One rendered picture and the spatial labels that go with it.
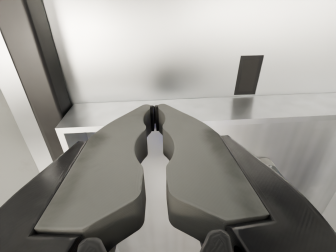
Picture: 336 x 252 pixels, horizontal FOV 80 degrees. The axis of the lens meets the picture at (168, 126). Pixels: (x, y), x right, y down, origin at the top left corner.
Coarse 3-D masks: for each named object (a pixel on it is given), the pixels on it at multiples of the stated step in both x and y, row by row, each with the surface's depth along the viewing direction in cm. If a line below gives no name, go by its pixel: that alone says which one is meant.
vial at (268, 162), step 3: (261, 159) 19; (264, 159) 19; (267, 159) 19; (264, 162) 18; (267, 162) 18; (270, 162) 18; (270, 165) 18; (273, 165) 18; (273, 168) 18; (276, 168) 18; (276, 171) 17; (279, 171) 18
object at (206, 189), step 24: (168, 120) 10; (192, 120) 10; (168, 144) 9; (192, 144) 8; (216, 144) 8; (168, 168) 7; (192, 168) 7; (216, 168) 7; (168, 192) 6; (192, 192) 6; (216, 192) 6; (240, 192) 6; (168, 216) 7; (192, 216) 6; (216, 216) 5; (240, 216) 5; (264, 216) 6
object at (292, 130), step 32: (256, 96) 16; (288, 96) 16; (320, 96) 16; (64, 128) 12; (96, 128) 12; (224, 128) 17; (256, 128) 17; (288, 128) 18; (320, 128) 18; (160, 160) 19; (288, 160) 20; (320, 160) 20; (160, 192) 21; (320, 192) 22; (160, 224) 24
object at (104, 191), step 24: (120, 120) 10; (144, 120) 10; (96, 144) 8; (120, 144) 8; (144, 144) 9; (72, 168) 7; (96, 168) 7; (120, 168) 7; (72, 192) 6; (96, 192) 6; (120, 192) 6; (144, 192) 7; (48, 216) 5; (72, 216) 5; (96, 216) 5; (120, 216) 6; (144, 216) 7; (120, 240) 6
